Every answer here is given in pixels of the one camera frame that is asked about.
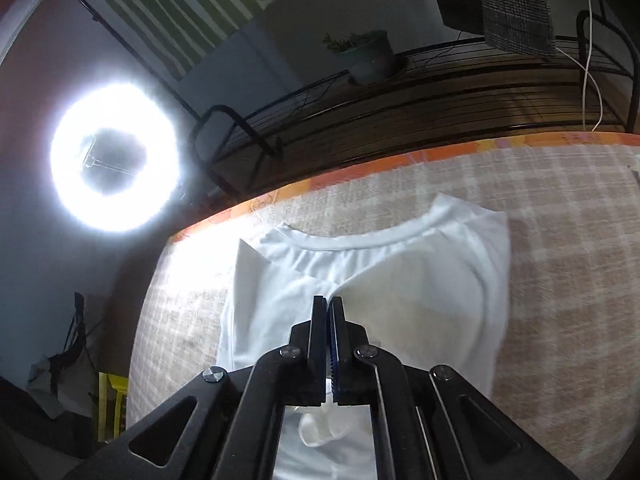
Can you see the black light stand pole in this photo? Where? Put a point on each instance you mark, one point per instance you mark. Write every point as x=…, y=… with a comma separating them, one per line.
x=130, y=50

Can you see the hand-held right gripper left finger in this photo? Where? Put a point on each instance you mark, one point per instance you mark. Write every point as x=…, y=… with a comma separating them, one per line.
x=317, y=331

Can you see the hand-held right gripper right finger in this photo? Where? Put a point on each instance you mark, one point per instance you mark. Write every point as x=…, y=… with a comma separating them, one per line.
x=337, y=332

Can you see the yellow plastic stool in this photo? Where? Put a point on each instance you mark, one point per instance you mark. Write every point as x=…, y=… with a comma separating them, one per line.
x=112, y=405

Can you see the grey plaid cloth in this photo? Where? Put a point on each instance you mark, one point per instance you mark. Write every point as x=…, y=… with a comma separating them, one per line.
x=510, y=2

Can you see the black metal bed frame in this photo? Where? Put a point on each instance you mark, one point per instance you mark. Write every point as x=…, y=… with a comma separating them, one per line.
x=400, y=110

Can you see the white t-shirt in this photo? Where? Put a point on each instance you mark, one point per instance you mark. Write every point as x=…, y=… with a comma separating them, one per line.
x=425, y=280

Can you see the beige checkered blanket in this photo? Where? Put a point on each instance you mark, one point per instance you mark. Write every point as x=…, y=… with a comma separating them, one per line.
x=565, y=280

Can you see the green striped cloth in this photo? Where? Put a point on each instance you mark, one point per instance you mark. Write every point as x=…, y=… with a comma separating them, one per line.
x=175, y=5

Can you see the potted plant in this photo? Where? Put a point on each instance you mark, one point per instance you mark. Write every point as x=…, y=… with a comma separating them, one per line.
x=367, y=55

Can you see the orange patterned bed sheet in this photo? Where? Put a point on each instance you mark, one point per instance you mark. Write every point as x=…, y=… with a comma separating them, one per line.
x=400, y=157

